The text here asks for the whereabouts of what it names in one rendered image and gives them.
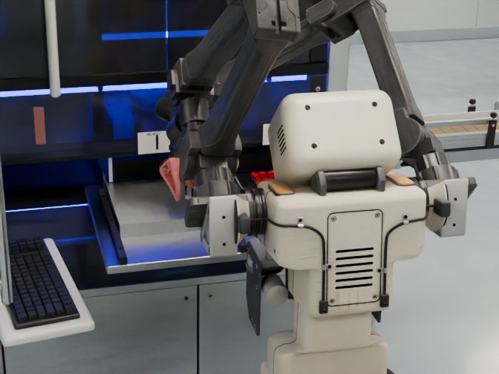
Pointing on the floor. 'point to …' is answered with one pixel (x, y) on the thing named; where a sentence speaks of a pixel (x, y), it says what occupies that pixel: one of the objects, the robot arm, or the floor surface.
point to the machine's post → (338, 65)
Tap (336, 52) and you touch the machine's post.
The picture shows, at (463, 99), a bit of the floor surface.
